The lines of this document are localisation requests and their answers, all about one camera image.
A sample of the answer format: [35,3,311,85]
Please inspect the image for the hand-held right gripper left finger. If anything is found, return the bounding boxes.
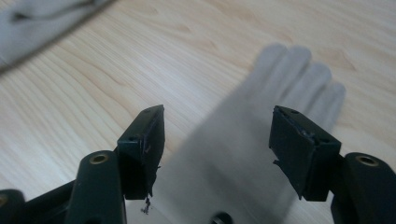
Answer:
[117,104,165,201]

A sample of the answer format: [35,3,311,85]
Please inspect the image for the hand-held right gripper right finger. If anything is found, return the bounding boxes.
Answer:
[268,105,343,202]

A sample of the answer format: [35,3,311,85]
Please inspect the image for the beige glove with black dot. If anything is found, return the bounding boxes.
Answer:
[125,43,347,224]

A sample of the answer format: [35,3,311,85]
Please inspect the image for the grey translucent plastic bin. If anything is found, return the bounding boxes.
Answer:
[0,0,119,75]

